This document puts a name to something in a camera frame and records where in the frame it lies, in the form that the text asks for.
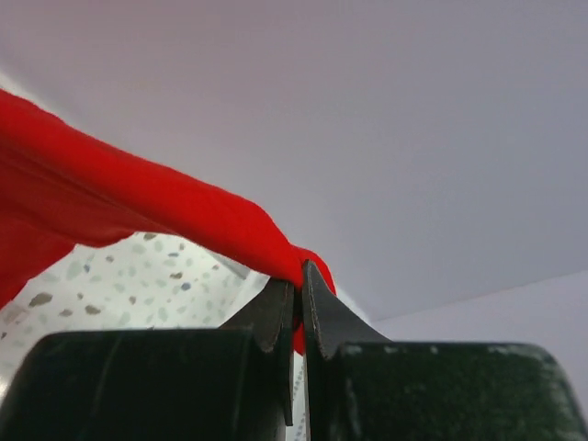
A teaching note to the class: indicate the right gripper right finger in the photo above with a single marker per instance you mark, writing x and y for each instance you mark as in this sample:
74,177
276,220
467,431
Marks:
360,385

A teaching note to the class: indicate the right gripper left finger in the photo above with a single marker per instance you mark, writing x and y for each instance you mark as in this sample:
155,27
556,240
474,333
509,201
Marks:
229,383

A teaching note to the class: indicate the red t shirt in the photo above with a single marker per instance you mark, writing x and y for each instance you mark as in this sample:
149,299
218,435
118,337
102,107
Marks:
61,187

